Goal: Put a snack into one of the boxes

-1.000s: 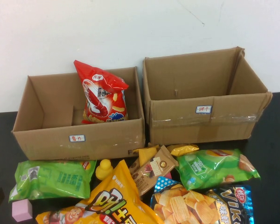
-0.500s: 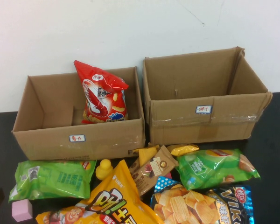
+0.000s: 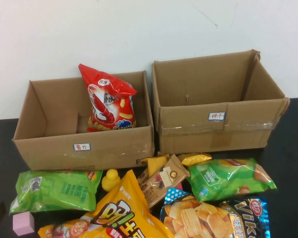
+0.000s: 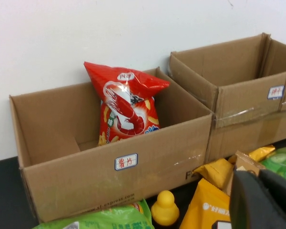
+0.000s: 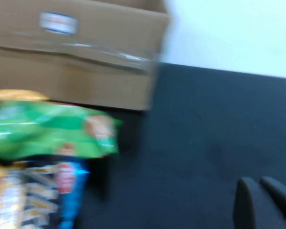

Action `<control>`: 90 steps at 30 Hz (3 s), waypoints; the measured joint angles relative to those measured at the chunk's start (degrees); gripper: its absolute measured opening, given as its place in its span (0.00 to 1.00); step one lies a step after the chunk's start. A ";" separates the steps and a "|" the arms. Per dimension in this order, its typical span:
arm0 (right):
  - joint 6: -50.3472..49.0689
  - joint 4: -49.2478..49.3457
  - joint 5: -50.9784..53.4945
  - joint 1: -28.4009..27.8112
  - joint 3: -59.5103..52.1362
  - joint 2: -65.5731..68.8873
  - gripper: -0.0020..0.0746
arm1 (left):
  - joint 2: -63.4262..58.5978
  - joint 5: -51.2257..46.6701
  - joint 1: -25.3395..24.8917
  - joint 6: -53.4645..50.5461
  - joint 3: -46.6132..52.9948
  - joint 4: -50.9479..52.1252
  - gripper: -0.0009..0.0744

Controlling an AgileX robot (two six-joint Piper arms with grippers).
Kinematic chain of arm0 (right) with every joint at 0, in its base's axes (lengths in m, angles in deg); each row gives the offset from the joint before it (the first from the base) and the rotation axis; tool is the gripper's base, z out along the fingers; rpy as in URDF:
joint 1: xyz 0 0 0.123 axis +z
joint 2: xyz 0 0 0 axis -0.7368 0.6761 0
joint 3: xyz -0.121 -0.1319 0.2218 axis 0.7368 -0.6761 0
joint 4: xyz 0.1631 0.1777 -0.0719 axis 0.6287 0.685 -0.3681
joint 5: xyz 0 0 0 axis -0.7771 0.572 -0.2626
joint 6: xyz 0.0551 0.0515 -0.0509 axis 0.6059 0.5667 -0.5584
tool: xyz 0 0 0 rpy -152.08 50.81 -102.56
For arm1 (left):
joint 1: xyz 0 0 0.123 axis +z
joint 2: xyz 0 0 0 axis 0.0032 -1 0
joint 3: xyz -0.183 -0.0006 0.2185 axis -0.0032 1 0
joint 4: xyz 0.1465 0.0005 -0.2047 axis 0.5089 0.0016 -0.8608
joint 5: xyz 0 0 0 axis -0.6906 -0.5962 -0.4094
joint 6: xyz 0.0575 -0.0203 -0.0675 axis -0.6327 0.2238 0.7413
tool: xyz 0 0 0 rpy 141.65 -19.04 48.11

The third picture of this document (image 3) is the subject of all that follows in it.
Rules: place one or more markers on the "red prawn cracker bag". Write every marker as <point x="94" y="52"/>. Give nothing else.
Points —
<point x="106" y="109"/>

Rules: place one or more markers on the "large yellow snack bag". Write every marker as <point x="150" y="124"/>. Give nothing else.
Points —
<point x="129" y="198"/>

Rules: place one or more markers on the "small yellow snack packet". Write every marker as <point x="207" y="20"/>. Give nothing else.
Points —
<point x="193" y="158"/>
<point x="154" y="163"/>

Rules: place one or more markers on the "pink cube block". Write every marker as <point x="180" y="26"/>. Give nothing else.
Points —
<point x="23" y="223"/>

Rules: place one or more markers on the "green chips bag barcode side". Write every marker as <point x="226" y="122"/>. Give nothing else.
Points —
<point x="59" y="191"/>

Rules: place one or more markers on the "yellow rubber duck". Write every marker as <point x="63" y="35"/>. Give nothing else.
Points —
<point x="111" y="179"/>

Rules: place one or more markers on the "cardboard box with open flaps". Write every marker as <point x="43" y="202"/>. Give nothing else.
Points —
<point x="109" y="151"/>

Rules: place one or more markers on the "brown biscuit packet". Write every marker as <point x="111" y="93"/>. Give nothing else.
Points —
<point x="161" y="181"/>

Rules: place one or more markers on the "small pink packet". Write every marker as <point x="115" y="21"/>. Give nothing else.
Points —
<point x="179" y="186"/>

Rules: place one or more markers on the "cardboard box with clear tape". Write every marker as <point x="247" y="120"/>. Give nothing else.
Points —
<point x="188" y="138"/>

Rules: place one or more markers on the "green potato chips bag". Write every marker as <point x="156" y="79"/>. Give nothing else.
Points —
<point x="226" y="178"/>

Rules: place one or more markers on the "blue black ridged chips bag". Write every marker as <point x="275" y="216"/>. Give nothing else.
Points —
<point x="245" y="218"/>

